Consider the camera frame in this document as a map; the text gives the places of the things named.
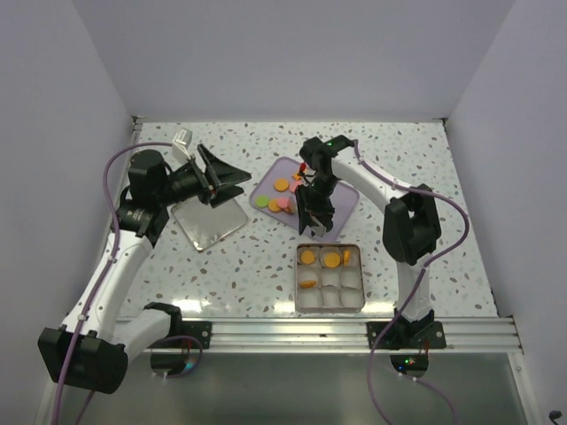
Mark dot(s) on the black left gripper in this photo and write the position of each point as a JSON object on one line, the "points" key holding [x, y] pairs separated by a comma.
{"points": [[213, 181]]}

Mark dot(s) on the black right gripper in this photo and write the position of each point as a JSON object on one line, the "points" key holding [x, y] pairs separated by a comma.
{"points": [[306, 205]]}

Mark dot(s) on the orange round cookie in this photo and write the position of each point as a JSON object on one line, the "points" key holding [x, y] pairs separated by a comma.
{"points": [[281, 185], [331, 259], [273, 206]]}

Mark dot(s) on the square cookie tin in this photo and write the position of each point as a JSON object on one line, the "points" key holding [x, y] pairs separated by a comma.
{"points": [[339, 290]]}

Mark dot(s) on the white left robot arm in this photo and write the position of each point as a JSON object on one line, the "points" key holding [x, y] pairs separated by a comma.
{"points": [[87, 351]]}

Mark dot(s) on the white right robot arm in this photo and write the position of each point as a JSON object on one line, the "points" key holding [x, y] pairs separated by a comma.
{"points": [[411, 226]]}

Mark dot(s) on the pink round cookie lower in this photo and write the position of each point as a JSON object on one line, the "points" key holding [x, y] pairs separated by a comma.
{"points": [[283, 203]]}

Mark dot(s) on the silver tin lid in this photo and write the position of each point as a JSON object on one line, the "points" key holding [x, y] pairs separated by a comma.
{"points": [[205, 225]]}

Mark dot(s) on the green round cookie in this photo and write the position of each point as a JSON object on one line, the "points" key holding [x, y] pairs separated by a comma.
{"points": [[262, 201]]}

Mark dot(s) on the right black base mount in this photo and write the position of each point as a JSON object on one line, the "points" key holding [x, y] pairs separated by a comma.
{"points": [[404, 336]]}

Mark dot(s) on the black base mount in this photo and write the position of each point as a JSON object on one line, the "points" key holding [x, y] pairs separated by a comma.
{"points": [[404, 336], [190, 335]]}

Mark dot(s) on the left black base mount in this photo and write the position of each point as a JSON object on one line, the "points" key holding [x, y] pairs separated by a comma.
{"points": [[190, 335]]}

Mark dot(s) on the aluminium mounting rail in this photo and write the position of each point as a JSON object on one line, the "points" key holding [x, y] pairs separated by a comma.
{"points": [[347, 335]]}

